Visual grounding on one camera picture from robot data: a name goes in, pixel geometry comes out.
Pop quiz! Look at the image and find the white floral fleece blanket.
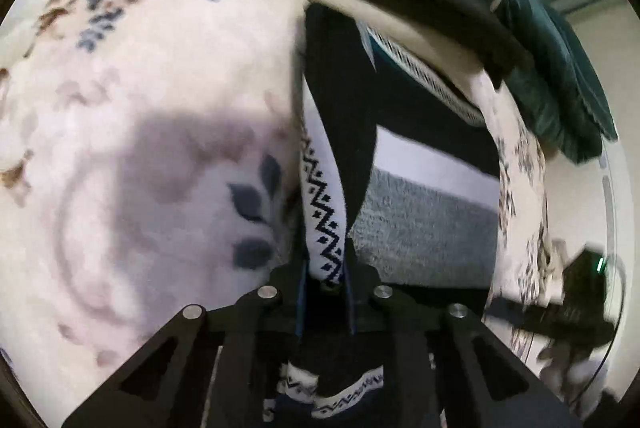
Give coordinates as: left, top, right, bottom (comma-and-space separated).
1, 0, 549, 427

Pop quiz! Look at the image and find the striped black white teal sweater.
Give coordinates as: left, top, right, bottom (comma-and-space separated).
258, 3, 499, 427

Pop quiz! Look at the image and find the black cable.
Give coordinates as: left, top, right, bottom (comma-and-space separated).
564, 251, 629, 409

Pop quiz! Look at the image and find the dark green folded garment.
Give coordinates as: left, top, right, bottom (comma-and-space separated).
485, 0, 618, 164

